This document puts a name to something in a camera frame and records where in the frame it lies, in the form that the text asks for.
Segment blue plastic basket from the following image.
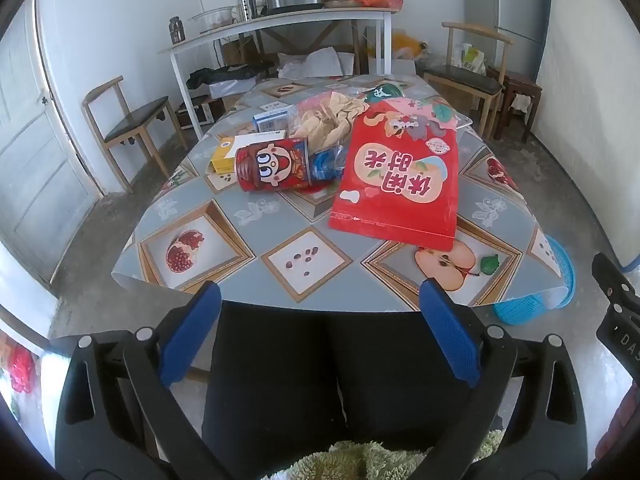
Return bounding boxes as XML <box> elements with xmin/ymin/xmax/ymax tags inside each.
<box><xmin>492</xmin><ymin>234</ymin><xmax>578</xmax><ymax>326</ymax></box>

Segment white mattress blue edge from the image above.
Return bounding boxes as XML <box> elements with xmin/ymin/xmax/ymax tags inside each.
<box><xmin>536</xmin><ymin>0</ymin><xmax>640</xmax><ymax>273</ymax></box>

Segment white door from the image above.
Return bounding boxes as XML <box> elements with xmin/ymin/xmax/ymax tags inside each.
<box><xmin>0</xmin><ymin>0</ymin><xmax>103</xmax><ymax>283</ymax></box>

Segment black box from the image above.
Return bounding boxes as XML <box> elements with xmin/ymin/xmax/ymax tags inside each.
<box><xmin>176</xmin><ymin>94</ymin><xmax>227</xmax><ymax>130</ymax></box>

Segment silver refrigerator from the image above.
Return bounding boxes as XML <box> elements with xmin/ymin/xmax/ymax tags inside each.
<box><xmin>492</xmin><ymin>0</ymin><xmax>555</xmax><ymax>56</ymax></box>

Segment blue white box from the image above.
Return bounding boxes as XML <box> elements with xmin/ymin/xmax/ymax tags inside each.
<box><xmin>252</xmin><ymin>105</ymin><xmax>294</xmax><ymax>134</ymax></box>

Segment wooden chair black seat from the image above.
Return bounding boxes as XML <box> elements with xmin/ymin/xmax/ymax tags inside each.
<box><xmin>423</xmin><ymin>21</ymin><xmax>514</xmax><ymax>139</ymax></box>
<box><xmin>82</xmin><ymin>76</ymin><xmax>189</xmax><ymax>194</ymax></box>

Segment blue plastic wrapper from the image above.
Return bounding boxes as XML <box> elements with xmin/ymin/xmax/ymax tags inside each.
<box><xmin>309</xmin><ymin>146</ymin><xmax>349</xmax><ymax>184</ymax></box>

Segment black bag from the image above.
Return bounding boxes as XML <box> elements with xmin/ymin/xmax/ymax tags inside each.
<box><xmin>186</xmin><ymin>61</ymin><xmax>277</xmax><ymax>89</ymax></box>

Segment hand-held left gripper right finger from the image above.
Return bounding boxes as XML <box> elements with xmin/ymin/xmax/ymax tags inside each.
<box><xmin>419</xmin><ymin>278</ymin><xmax>587</xmax><ymax>480</ymax></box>

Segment green fleece garment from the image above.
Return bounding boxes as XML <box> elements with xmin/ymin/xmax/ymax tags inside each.
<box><xmin>256</xmin><ymin>429</ymin><xmax>505</xmax><ymax>480</ymax></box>

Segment clear glass bowl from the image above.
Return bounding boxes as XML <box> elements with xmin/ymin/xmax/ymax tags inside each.
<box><xmin>189</xmin><ymin>6</ymin><xmax>237</xmax><ymax>32</ymax></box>

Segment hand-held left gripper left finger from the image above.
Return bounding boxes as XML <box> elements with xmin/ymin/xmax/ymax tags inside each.
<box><xmin>55</xmin><ymin>281</ymin><xmax>231</xmax><ymax>480</ymax></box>

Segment fruit print tablecloth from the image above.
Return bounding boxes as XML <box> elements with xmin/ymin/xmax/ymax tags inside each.
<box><xmin>111</xmin><ymin>74</ymin><xmax>563</xmax><ymax>313</ymax></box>

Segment white plastic bags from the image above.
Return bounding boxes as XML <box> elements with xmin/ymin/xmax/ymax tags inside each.
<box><xmin>276</xmin><ymin>46</ymin><xmax>357</xmax><ymax>79</ymax></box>

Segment red patterned cloth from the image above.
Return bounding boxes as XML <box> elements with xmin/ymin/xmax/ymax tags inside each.
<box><xmin>0</xmin><ymin>332</ymin><xmax>40</xmax><ymax>397</ymax></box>

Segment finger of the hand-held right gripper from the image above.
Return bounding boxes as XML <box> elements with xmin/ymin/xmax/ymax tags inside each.
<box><xmin>592</xmin><ymin>252</ymin><xmax>640</xmax><ymax>361</ymax></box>

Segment yellow white box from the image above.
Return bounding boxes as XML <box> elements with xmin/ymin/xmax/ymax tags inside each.
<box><xmin>210</xmin><ymin>130</ymin><xmax>288</xmax><ymax>176</ymax></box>

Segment brown paper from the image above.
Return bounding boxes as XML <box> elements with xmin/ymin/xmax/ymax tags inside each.
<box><xmin>291</xmin><ymin>89</ymin><xmax>371</xmax><ymax>153</ymax></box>

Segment white side table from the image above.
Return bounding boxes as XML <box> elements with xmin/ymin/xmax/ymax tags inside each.
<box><xmin>159</xmin><ymin>6</ymin><xmax>394</xmax><ymax>142</ymax></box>

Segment yellow soft toy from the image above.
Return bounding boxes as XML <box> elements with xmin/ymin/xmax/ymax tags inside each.
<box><xmin>390</xmin><ymin>31</ymin><xmax>429</xmax><ymax>59</ymax></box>

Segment white green bag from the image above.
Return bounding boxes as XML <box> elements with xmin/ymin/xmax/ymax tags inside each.
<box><xmin>459</xmin><ymin>42</ymin><xmax>489</xmax><ymax>77</ymax></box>

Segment dark wooden stool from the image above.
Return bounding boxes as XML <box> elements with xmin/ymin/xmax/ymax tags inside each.
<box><xmin>487</xmin><ymin>65</ymin><xmax>544</xmax><ymax>144</ymax></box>

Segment large red snack bag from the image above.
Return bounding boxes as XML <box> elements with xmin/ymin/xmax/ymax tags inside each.
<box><xmin>328</xmin><ymin>95</ymin><xmax>473</xmax><ymax>252</ymax></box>

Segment person's black trousers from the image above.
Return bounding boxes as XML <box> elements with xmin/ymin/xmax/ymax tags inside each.
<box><xmin>201</xmin><ymin>301</ymin><xmax>503</xmax><ymax>463</ymax></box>

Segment red cartoon can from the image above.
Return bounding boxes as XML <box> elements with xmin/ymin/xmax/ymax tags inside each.
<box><xmin>235</xmin><ymin>137</ymin><xmax>313</xmax><ymax>194</ymax></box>

